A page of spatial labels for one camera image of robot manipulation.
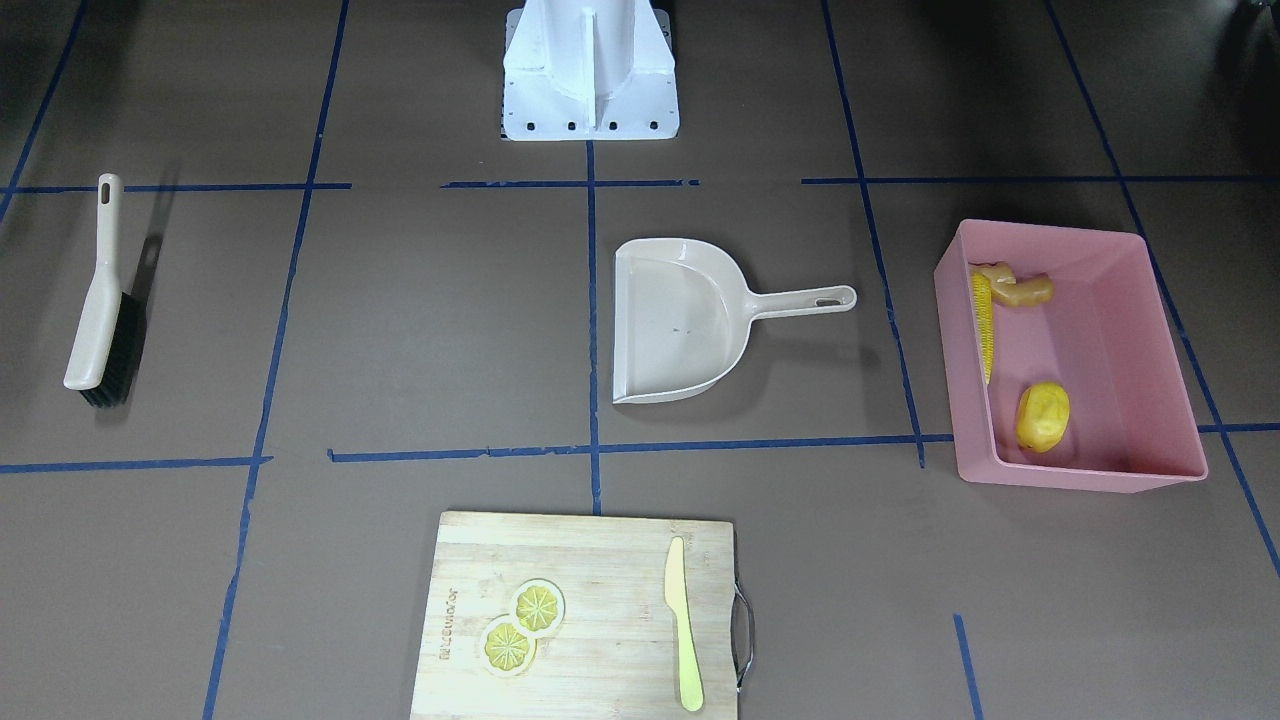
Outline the beige plastic dustpan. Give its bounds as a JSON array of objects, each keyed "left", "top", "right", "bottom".
[{"left": 612, "top": 237, "right": 858, "bottom": 404}]

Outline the yellow toy corn cob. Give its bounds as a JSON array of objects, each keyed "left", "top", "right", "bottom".
[{"left": 970, "top": 272, "right": 996, "bottom": 384}]

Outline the brown toy ginger root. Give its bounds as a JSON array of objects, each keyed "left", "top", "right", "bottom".
[{"left": 970, "top": 263, "right": 1055, "bottom": 307}]

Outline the yellow toy potato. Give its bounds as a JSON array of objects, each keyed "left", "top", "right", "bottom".
[{"left": 1015, "top": 380, "right": 1071, "bottom": 454}]

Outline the beige hand brush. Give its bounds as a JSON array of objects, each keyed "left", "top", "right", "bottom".
[{"left": 63, "top": 172, "right": 145, "bottom": 409}]

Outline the pink plastic bin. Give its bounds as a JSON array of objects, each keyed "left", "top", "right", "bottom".
[{"left": 934, "top": 219, "right": 1208, "bottom": 493}]

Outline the yellow plastic knife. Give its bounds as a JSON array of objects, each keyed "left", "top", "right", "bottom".
[{"left": 663, "top": 536, "right": 705, "bottom": 714}]

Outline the lemon slice near centre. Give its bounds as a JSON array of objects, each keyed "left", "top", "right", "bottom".
[{"left": 509, "top": 578, "right": 566, "bottom": 639}]

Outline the bamboo cutting board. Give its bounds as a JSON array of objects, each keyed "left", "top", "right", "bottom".
[{"left": 410, "top": 511, "right": 753, "bottom": 719}]

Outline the lemon slice near edge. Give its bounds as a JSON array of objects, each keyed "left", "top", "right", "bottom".
[{"left": 477, "top": 615, "right": 538, "bottom": 678}]

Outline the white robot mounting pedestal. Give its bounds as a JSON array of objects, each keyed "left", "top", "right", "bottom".
[{"left": 500, "top": 1, "right": 681, "bottom": 142}]

